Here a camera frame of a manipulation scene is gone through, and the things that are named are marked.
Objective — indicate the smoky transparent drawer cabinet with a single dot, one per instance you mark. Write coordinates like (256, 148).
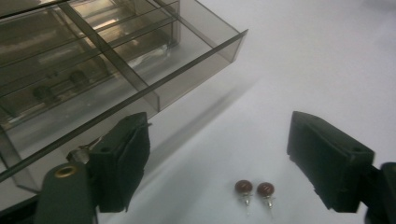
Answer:
(124, 18)

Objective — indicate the red stud earring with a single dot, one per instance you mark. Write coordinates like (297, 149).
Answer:
(243, 187)
(265, 189)

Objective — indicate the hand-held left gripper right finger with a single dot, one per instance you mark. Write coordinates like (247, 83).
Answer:
(330, 161)

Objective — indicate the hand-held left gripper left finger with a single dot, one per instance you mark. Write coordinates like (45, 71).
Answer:
(121, 161)

